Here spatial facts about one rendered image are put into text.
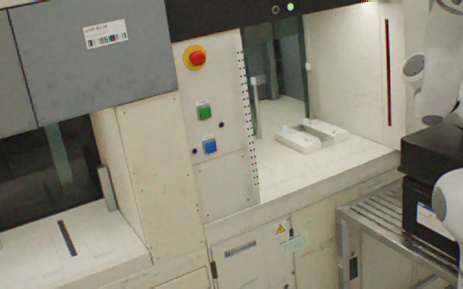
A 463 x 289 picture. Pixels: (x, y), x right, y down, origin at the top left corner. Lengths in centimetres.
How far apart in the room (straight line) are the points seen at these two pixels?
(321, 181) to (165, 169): 55
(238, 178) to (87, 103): 50
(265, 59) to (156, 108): 122
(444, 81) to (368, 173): 72
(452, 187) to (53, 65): 87
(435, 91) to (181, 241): 79
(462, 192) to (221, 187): 73
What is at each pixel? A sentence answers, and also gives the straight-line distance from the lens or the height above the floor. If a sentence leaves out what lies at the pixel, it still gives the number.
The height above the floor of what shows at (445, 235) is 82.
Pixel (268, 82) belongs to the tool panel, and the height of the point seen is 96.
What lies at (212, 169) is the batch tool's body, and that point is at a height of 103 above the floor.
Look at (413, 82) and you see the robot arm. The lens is 117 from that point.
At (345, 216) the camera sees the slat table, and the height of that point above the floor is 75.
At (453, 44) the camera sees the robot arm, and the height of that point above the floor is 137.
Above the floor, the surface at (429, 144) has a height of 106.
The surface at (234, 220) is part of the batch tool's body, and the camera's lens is 148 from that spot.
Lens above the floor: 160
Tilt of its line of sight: 22 degrees down
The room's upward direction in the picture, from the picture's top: 8 degrees counter-clockwise
